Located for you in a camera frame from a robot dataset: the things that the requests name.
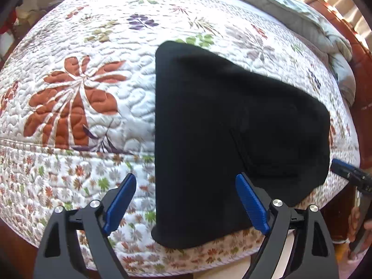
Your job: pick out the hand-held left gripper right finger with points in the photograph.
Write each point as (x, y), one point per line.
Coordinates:
(251, 203)

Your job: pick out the black pants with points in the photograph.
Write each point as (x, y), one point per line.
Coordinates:
(218, 122)

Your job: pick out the white floral quilted bedspread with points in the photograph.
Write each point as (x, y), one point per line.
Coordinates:
(87, 122)

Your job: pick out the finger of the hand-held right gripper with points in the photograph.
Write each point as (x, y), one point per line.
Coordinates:
(344, 170)
(361, 226)

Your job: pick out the grey-blue comforter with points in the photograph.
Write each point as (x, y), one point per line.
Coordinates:
(305, 14)

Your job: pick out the blurred household clutter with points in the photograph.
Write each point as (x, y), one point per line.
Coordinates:
(14, 23)

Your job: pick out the red-brown wooden bed frame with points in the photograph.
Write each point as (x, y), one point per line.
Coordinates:
(361, 107)

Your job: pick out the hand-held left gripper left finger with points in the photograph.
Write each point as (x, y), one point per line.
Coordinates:
(120, 203)

